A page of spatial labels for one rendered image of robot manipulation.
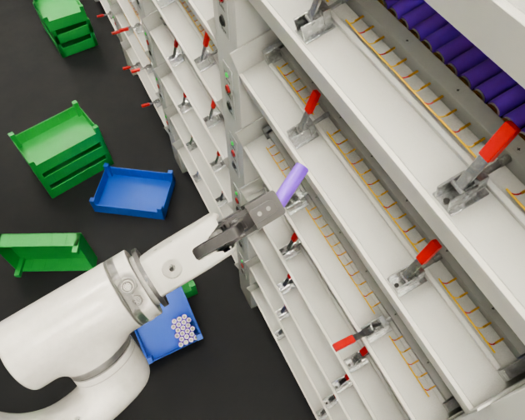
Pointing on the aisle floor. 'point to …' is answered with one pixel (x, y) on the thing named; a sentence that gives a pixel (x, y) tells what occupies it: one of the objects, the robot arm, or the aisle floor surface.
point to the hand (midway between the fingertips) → (262, 209)
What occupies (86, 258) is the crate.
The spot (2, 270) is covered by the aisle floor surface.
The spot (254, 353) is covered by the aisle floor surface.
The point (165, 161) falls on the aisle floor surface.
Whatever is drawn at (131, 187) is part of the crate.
